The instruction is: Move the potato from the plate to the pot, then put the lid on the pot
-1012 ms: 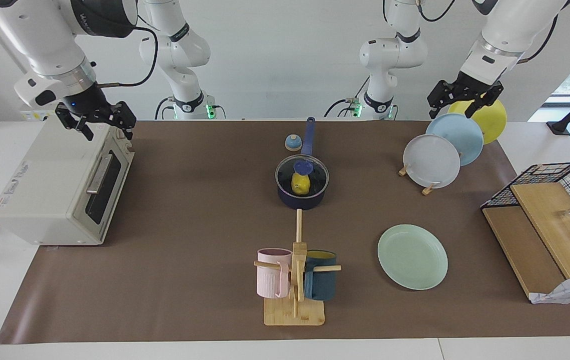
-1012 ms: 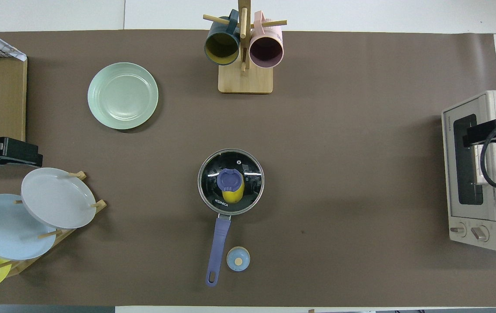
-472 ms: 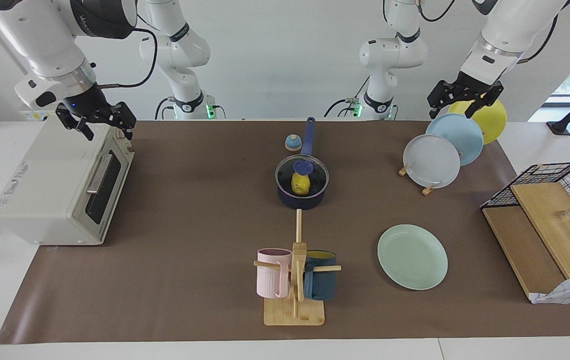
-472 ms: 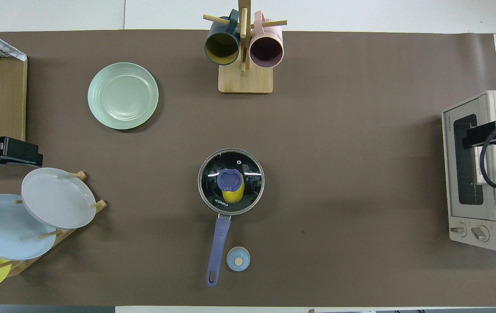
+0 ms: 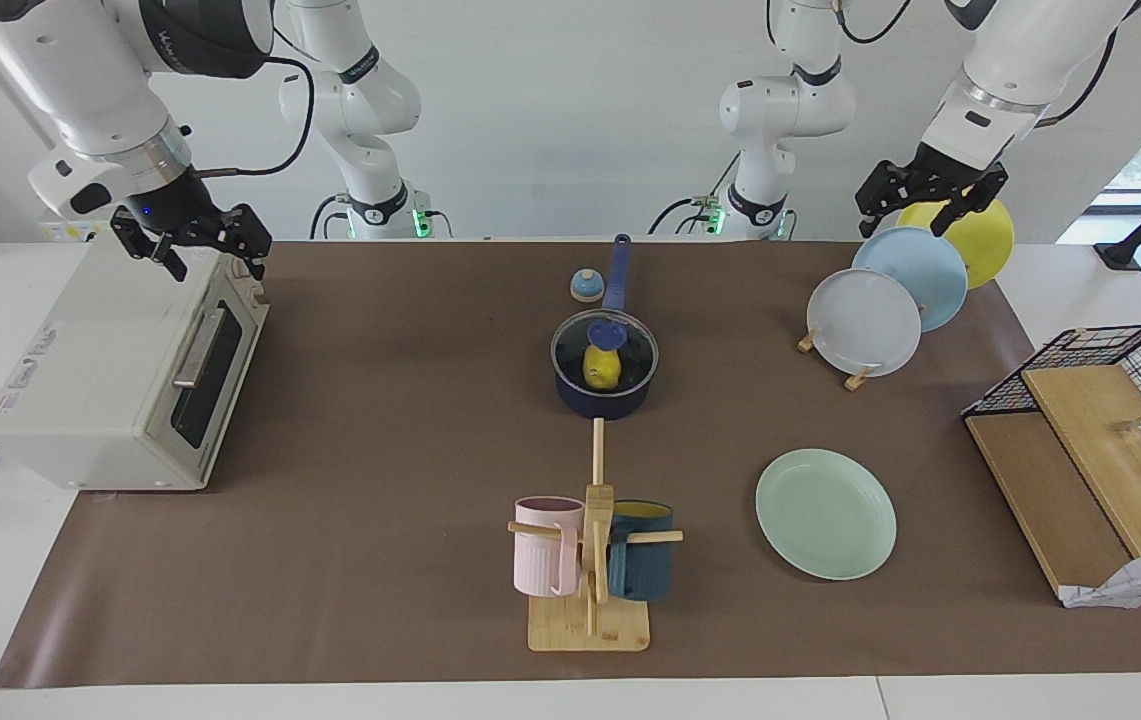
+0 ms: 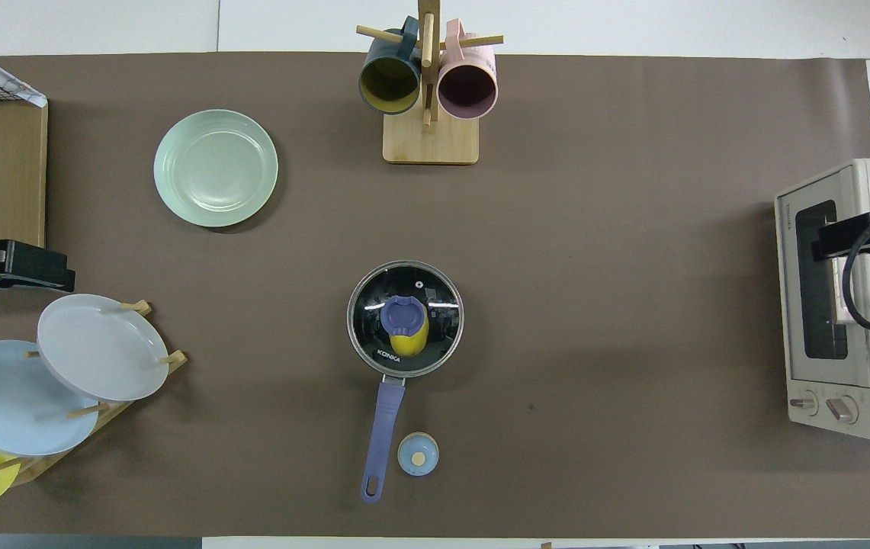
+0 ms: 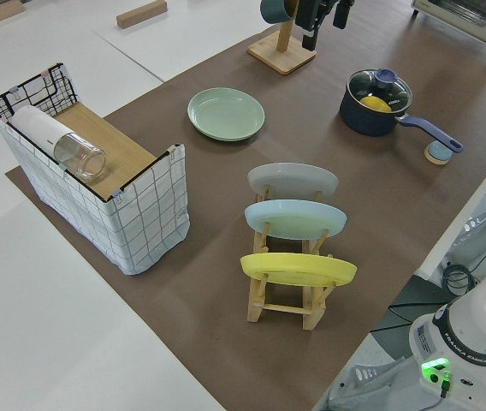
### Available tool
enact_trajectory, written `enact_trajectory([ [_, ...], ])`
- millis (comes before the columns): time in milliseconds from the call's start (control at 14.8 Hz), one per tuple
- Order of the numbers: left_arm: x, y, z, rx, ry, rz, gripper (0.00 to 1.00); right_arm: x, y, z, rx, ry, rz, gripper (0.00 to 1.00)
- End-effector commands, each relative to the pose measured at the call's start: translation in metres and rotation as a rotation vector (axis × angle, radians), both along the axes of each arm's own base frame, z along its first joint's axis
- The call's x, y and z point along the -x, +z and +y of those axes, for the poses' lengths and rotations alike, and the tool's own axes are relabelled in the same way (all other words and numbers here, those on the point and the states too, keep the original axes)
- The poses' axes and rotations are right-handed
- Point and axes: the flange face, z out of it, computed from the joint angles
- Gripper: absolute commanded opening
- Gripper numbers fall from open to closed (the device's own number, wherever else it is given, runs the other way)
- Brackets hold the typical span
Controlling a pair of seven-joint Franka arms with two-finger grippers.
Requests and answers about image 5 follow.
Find glass lid blue knob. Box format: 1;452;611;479
550;310;660;397

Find yellow lemon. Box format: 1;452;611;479
582;345;623;391

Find yellow plate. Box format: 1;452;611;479
896;195;1016;291

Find light blue plate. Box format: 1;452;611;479
852;227;969;333

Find grey plate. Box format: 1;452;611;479
807;268;923;379

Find wooden plate rack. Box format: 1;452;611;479
796;325;881;393

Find light green plate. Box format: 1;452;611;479
755;448;898;582

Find dark blue pot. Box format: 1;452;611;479
550;234;660;421

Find white power strip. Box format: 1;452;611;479
38;193;126;244

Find beige toaster oven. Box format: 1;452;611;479
0;230;271;493

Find brown table mat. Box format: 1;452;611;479
0;238;1141;689

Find light wooden board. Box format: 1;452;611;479
1020;365;1141;559

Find pink ribbed mug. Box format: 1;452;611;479
513;496;586;599

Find dark teal mug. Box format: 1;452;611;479
608;500;675;602

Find wooden mug tree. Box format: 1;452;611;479
507;418;684;653

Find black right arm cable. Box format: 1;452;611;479
192;55;319;179

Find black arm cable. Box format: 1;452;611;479
192;55;319;179
1033;28;1119;127

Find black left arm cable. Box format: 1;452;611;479
1033;28;1119;127

